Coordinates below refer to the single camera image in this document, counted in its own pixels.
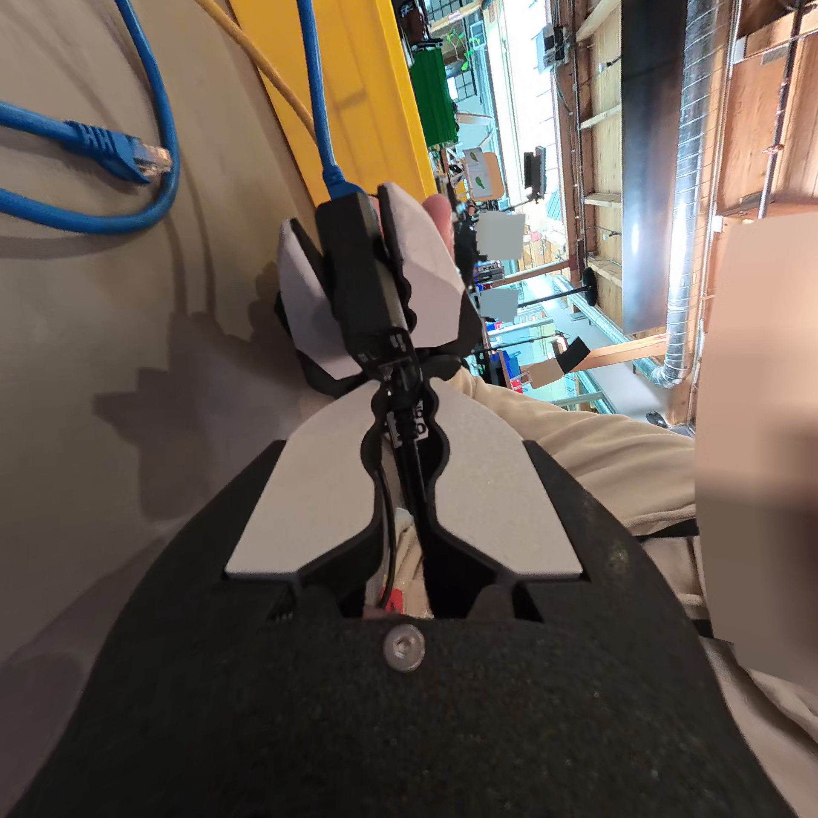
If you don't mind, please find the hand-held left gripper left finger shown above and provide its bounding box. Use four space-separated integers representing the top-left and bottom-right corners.
225 379 405 617

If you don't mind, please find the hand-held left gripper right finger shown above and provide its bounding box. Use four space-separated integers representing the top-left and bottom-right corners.
417 376 585 617

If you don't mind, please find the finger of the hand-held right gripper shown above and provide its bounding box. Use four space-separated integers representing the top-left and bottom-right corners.
277 216 366 384
377 182 485 361

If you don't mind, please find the black ethernet port adapter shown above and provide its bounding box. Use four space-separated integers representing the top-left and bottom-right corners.
315 191 415 369

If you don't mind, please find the black ethernet cable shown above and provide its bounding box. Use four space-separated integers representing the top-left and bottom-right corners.
369 358 438 617

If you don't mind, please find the yellow plastic bin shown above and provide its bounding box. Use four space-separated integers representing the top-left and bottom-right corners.
228 0 439 208

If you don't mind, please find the blue ethernet cable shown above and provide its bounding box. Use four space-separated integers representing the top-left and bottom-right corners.
0 0 374 239

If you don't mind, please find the orange ethernet cable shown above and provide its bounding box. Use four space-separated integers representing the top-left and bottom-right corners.
192 0 320 144

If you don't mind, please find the person's right forearm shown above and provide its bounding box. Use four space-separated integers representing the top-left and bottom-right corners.
445 363 701 540

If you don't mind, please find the person's right hand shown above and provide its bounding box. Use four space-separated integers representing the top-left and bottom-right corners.
420 193 456 254

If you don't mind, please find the silver ventilation duct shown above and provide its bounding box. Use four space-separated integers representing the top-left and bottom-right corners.
637 0 732 387

